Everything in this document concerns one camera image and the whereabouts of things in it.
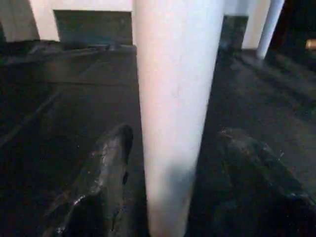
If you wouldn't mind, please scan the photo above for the black mat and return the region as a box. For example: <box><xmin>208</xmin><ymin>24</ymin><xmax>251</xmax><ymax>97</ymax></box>
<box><xmin>0</xmin><ymin>39</ymin><xmax>316</xmax><ymax>237</ymax></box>

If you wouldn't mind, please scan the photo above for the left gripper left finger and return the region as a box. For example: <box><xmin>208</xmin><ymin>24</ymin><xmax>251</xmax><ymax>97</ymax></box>
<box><xmin>41</xmin><ymin>124</ymin><xmax>134</xmax><ymax>237</ymax></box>

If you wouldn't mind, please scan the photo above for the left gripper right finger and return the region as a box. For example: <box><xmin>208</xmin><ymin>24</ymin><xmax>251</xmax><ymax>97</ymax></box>
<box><xmin>217</xmin><ymin>127</ymin><xmax>316</xmax><ymax>237</ymax></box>

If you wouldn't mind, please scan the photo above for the white cabinet with glass doors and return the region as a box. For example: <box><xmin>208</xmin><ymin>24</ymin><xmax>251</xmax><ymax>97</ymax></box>
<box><xmin>28</xmin><ymin>0</ymin><xmax>273</xmax><ymax>52</ymax></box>

